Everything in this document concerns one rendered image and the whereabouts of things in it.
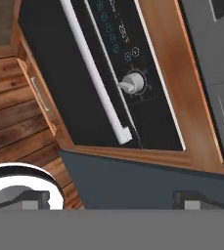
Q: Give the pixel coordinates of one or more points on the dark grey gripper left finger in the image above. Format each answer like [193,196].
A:
[35,199]

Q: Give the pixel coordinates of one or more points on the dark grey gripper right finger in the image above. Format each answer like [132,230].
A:
[188,198]

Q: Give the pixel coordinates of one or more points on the black oven control panel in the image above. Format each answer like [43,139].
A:
[156,110]

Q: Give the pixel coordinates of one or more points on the black oven door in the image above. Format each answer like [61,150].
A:
[61,78]

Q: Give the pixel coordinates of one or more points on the silver oven knob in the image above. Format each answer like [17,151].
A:
[133,83]

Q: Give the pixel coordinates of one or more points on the white and black round object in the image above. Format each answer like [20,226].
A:
[56,195]

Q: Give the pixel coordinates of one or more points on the dark blue cabinet panel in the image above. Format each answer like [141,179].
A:
[129,182]

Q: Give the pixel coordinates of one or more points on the wooden drawer front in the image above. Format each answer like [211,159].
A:
[38,97]

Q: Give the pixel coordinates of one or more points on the grey steel appliance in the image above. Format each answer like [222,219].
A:
[219,78]

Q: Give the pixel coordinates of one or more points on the wooden oven cabinet frame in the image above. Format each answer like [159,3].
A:
[177,81]

